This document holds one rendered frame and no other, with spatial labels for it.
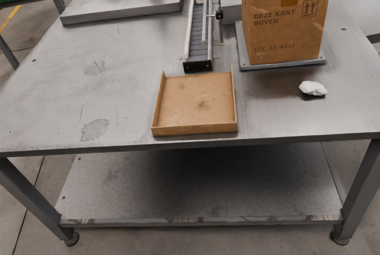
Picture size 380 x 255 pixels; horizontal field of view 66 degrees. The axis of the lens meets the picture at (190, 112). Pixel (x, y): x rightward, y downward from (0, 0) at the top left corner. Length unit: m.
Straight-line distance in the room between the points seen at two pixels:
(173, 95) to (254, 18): 0.37
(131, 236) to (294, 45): 1.24
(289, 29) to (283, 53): 0.09
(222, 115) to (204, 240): 0.85
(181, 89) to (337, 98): 0.51
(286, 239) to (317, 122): 0.83
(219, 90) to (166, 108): 0.20
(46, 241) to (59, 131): 0.96
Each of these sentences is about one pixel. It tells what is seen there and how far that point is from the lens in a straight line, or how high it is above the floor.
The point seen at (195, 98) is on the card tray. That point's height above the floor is 0.83.
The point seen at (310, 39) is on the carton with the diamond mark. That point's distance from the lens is 1.10.
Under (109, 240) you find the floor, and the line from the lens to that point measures 1.75.
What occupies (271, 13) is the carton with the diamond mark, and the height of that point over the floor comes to 1.04.
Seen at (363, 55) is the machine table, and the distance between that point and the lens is 1.24.
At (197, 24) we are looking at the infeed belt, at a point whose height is 0.88.
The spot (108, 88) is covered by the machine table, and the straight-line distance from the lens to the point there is 1.18.
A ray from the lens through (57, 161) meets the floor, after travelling 2.24.
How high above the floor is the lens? 1.49
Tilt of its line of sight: 43 degrees down
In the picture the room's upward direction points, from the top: 12 degrees counter-clockwise
